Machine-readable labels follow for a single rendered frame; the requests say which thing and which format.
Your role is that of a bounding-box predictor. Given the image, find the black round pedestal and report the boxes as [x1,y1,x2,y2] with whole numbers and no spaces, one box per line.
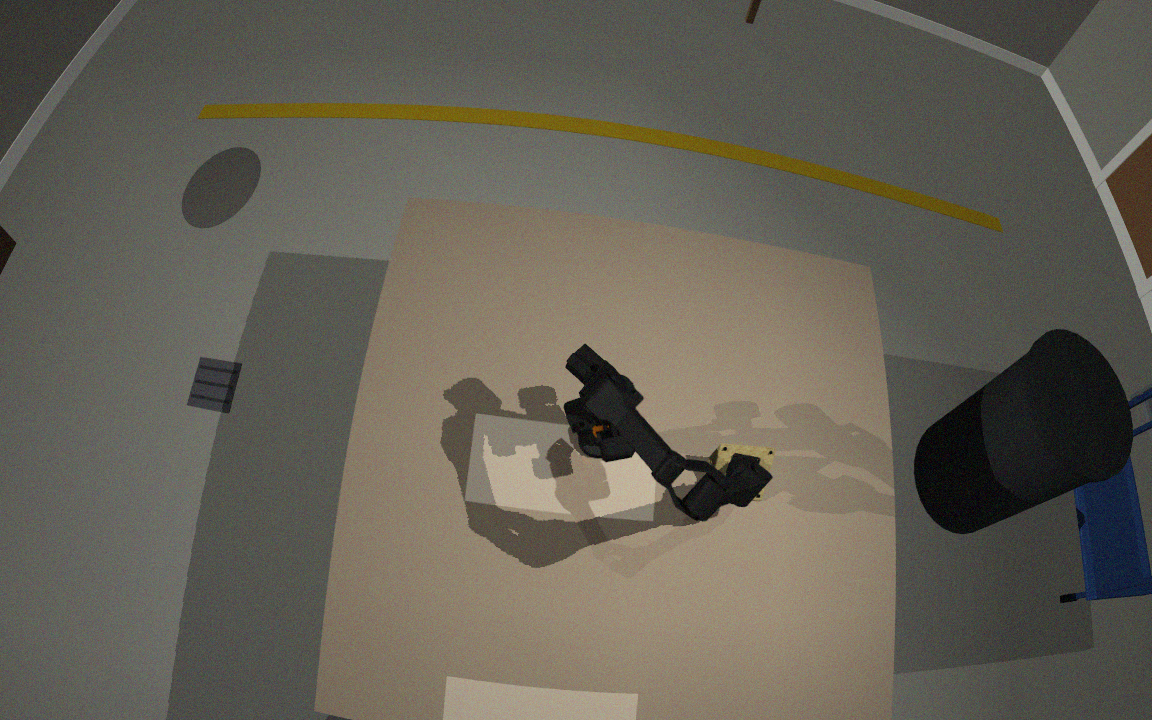
[578,432,602,458]

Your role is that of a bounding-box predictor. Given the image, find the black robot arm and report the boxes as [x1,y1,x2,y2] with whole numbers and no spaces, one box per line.
[564,344,773,522]

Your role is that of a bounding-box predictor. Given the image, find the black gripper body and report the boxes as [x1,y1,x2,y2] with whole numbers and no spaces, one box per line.
[600,422,635,462]

